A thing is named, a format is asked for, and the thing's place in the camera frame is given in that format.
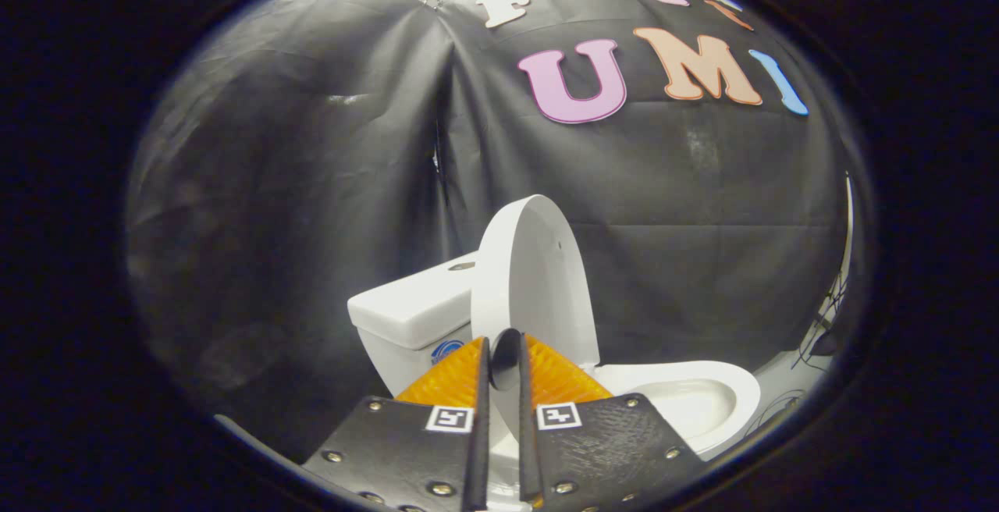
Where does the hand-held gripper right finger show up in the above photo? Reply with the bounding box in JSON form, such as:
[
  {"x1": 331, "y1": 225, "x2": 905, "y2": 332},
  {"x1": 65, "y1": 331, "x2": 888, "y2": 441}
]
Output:
[{"x1": 517, "y1": 332, "x2": 707, "y2": 512}]

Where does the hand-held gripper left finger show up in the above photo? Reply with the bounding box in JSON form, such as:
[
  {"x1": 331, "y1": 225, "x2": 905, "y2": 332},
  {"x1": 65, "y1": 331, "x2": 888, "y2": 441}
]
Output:
[{"x1": 300, "y1": 335, "x2": 492, "y2": 512}]

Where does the white toilet lid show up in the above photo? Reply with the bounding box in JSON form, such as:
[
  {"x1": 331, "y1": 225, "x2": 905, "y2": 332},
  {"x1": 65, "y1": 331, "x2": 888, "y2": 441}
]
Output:
[{"x1": 471, "y1": 194, "x2": 602, "y2": 450}]

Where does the white ceramic toilet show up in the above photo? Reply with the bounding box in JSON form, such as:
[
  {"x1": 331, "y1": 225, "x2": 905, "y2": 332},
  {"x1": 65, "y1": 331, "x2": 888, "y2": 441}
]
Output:
[{"x1": 347, "y1": 251, "x2": 762, "y2": 509}]

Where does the white toilet seat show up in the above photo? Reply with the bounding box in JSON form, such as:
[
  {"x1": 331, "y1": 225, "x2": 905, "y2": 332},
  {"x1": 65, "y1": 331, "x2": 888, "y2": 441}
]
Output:
[{"x1": 593, "y1": 360, "x2": 762, "y2": 458}]

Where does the black backdrop cloth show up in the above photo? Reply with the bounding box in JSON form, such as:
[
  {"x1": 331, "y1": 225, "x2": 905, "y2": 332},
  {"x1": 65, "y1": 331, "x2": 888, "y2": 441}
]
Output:
[{"x1": 125, "y1": 0, "x2": 859, "y2": 458}]

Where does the tangle of black cables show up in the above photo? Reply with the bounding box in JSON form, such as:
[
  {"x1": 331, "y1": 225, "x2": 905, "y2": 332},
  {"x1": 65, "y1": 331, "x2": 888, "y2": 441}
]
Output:
[{"x1": 792, "y1": 274, "x2": 850, "y2": 372}]

